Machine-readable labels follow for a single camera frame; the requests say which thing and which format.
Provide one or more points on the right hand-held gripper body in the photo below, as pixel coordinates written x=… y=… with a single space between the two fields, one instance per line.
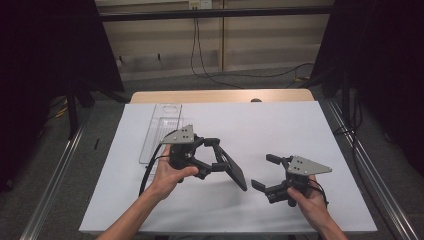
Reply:
x=306 y=166

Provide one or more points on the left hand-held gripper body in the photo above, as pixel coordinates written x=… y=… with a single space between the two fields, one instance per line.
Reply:
x=181 y=136

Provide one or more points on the black smartphone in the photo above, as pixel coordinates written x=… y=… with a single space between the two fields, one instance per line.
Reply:
x=236 y=171

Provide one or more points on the person's right hand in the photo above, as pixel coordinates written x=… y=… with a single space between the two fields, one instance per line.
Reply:
x=311 y=203

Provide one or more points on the person's left hand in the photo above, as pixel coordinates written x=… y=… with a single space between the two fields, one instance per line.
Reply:
x=166 y=180

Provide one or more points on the clear plastic tray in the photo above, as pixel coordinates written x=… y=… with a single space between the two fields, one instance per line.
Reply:
x=156 y=133

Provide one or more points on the white board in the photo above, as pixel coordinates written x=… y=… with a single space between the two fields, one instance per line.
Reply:
x=253 y=126

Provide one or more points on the wooden table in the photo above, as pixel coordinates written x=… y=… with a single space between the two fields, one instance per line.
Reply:
x=200 y=96

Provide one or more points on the small black floor item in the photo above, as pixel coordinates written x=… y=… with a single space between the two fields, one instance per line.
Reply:
x=96 y=143

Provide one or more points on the black stand leg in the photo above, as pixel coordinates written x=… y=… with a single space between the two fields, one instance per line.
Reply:
x=72 y=113

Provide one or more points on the black horizontal bar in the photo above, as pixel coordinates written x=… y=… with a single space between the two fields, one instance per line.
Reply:
x=206 y=13

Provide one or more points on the narrow black curtain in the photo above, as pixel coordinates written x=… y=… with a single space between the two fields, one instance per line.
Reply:
x=383 y=66

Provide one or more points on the wide black curtain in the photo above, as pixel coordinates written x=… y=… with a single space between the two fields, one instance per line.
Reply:
x=40 y=66

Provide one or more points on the aluminium rail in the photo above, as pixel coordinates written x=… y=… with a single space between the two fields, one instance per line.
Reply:
x=376 y=180
x=50 y=193

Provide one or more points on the white wall outlet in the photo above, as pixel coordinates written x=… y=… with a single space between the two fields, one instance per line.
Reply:
x=200 y=4

